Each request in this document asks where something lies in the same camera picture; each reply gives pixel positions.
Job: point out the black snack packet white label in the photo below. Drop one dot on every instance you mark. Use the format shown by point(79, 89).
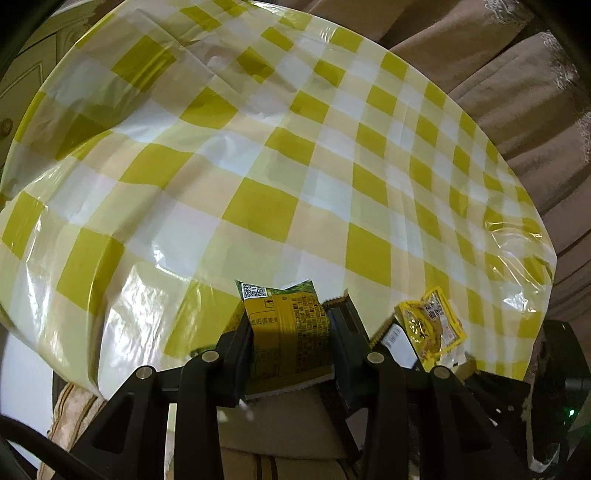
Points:
point(397, 344)

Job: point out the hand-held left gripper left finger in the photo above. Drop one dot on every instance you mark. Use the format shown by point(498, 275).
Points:
point(240, 360)

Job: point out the dark snack packet zigzag edge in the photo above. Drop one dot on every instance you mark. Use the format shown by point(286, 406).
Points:
point(339, 301)

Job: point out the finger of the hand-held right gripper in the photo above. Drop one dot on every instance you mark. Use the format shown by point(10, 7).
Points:
point(498, 394)

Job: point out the yellow green snack packet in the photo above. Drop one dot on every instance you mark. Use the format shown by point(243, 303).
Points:
point(286, 337)

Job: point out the beige striped cushion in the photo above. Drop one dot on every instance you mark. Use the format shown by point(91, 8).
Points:
point(69, 415)

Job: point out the yellow snack packet black print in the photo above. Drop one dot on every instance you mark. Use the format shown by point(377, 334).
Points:
point(429, 327)

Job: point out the yellow white checked tablecloth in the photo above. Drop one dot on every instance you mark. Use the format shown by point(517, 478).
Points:
point(277, 161)

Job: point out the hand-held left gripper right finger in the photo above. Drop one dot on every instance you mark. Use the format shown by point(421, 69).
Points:
point(341, 360)

